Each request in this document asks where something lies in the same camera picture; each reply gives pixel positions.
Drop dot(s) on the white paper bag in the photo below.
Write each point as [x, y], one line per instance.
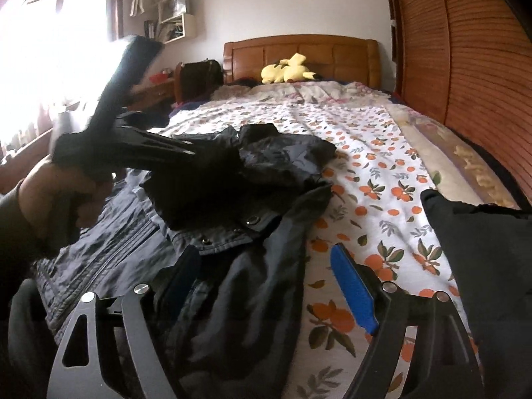
[174, 8]

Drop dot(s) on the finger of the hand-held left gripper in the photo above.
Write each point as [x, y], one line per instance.
[137, 160]
[145, 139]

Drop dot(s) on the black backpack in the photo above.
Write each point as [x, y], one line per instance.
[201, 77]

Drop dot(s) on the folded black clothes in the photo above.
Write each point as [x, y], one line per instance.
[490, 278]

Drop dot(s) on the window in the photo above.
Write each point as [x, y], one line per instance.
[50, 50]

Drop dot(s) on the person's left hand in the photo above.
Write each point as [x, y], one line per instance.
[58, 199]

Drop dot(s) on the orange print bed sheet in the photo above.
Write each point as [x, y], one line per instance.
[374, 166]

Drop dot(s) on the person's left forearm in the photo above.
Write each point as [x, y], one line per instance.
[16, 232]

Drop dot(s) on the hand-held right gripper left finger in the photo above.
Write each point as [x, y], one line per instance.
[183, 282]

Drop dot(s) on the wooden bed headboard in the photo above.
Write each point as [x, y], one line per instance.
[316, 56]

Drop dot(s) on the person's dark clothing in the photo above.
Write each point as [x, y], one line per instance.
[25, 341]

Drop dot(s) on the yellow plush toy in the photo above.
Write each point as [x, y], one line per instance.
[286, 72]

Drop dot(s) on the white wall shelf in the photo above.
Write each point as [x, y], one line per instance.
[189, 25]

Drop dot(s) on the black jacket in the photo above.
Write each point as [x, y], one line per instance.
[249, 299]

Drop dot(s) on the beige floral quilt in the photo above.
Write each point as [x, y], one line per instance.
[332, 91]

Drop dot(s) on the wooden desk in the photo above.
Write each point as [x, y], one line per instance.
[153, 93]

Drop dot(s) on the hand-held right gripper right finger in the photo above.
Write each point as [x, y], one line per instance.
[353, 291]

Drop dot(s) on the wooden slatted wardrobe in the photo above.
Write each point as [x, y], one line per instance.
[469, 70]

